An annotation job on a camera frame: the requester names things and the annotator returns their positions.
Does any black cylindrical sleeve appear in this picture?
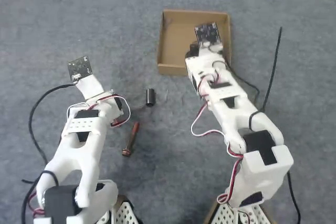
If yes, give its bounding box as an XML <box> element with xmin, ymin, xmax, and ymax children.
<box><xmin>145</xmin><ymin>88</ymin><xmax>156</xmax><ymax>108</ymax></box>

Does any cardboard box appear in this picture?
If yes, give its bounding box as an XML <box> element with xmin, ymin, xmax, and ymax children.
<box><xmin>157</xmin><ymin>9</ymin><xmax>233</xmax><ymax>77</ymax></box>

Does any rusty brown bolt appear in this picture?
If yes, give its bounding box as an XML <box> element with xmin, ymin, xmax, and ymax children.
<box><xmin>121</xmin><ymin>122</ymin><xmax>140</xmax><ymax>157</ymax></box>

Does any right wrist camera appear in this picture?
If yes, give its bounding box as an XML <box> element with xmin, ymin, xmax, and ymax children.
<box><xmin>194</xmin><ymin>22</ymin><xmax>224</xmax><ymax>52</ymax></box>

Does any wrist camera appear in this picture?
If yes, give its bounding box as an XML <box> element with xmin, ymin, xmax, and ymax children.
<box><xmin>194</xmin><ymin>22</ymin><xmax>224</xmax><ymax>52</ymax></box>
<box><xmin>67</xmin><ymin>56</ymin><xmax>104</xmax><ymax>101</ymax></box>

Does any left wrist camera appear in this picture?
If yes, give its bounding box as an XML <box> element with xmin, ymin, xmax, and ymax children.
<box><xmin>67</xmin><ymin>56</ymin><xmax>104</xmax><ymax>101</ymax></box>

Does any black cable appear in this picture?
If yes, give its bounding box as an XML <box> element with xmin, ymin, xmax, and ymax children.
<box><xmin>287</xmin><ymin>173</ymin><xmax>301</xmax><ymax>224</ymax></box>
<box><xmin>20</xmin><ymin>83</ymin><xmax>79</xmax><ymax>224</ymax></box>
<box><xmin>230</xmin><ymin>26</ymin><xmax>283</xmax><ymax>120</ymax></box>

